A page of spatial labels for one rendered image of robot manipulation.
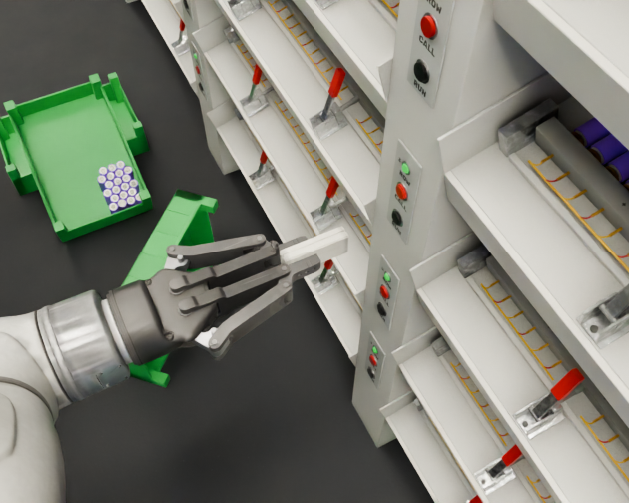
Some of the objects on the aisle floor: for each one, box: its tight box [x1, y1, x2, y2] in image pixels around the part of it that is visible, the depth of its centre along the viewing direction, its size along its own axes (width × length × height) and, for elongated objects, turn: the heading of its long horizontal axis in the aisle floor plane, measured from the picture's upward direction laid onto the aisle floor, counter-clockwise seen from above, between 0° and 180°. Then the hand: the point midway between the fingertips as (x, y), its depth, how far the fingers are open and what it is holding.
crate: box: [121, 189, 220, 388], centre depth 126 cm, size 8×30×20 cm, turn 162°
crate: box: [4, 74, 153, 242], centre depth 145 cm, size 30×20×8 cm
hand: (314, 251), depth 68 cm, fingers closed
